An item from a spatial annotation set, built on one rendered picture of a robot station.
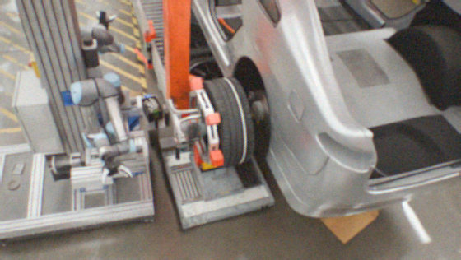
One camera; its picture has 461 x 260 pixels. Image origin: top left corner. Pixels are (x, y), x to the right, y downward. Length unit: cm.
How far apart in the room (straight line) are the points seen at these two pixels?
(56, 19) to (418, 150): 261
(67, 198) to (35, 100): 102
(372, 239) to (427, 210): 68
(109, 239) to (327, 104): 212
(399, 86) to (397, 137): 48
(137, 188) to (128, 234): 38
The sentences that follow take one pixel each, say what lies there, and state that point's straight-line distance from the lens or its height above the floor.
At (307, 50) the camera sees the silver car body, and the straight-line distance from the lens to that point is 231.
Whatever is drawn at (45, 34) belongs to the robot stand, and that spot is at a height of 170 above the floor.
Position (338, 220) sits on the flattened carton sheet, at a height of 1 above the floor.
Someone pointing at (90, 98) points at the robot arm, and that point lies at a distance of 244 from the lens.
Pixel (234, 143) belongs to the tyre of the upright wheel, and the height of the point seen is 97.
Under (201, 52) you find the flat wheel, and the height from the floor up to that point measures 51.
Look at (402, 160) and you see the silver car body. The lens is 317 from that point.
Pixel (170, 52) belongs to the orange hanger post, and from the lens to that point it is 305.
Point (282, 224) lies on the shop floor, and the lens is 355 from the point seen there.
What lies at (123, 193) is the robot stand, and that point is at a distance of 340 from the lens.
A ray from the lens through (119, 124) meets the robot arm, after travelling 245.
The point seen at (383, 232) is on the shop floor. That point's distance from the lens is 382.
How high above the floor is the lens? 303
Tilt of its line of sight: 47 degrees down
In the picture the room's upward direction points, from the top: 8 degrees clockwise
